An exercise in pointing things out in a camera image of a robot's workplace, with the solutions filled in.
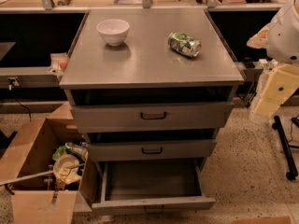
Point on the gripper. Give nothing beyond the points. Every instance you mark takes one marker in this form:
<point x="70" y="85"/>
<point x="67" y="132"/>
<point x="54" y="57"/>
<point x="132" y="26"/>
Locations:
<point x="284" y="36"/>

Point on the grey bottom drawer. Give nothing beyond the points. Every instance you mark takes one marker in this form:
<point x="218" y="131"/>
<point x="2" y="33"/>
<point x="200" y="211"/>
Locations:
<point x="151" y="187"/>

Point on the grey drawer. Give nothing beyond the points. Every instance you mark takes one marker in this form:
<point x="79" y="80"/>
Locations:
<point x="151" y="187"/>
<point x="150" y="117"/>
<point x="153" y="150"/>

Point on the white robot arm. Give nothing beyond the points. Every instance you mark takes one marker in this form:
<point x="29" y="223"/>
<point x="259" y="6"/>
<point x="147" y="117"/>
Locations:
<point x="280" y="38"/>

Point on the grey metal drawer cabinet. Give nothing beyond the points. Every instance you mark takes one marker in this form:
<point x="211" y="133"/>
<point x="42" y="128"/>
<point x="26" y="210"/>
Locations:
<point x="145" y="70"/>

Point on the grey top drawer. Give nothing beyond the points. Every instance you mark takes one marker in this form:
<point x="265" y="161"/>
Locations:
<point x="150" y="117"/>

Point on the grey middle drawer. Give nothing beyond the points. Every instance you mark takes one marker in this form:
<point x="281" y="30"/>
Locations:
<point x="153" y="150"/>

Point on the black floor bar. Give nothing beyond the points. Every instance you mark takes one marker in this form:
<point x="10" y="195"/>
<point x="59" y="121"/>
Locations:
<point x="292" y="173"/>

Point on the green crushed soda can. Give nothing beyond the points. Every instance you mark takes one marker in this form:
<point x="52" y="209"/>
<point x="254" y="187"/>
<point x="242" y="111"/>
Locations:
<point x="184" y="44"/>

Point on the white ceramic bowl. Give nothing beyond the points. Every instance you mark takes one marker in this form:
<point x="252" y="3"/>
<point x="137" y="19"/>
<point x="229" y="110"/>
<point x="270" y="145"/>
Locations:
<point x="113" y="31"/>

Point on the green plastic wrapper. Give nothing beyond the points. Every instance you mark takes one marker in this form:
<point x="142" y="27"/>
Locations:
<point x="78" y="150"/>

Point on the grey metal rod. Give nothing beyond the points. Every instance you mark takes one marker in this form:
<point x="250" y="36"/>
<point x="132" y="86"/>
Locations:
<point x="27" y="177"/>

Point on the small tray with orange ball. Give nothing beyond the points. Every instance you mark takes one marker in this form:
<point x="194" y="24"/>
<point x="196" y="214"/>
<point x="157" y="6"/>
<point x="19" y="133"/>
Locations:
<point x="58" y="63"/>

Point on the crumpled yellow paper cup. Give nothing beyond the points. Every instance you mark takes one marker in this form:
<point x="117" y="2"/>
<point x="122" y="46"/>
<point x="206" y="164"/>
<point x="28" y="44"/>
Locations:
<point x="66" y="169"/>

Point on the open cardboard box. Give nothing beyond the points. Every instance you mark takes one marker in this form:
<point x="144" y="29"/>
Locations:
<point x="29" y="153"/>

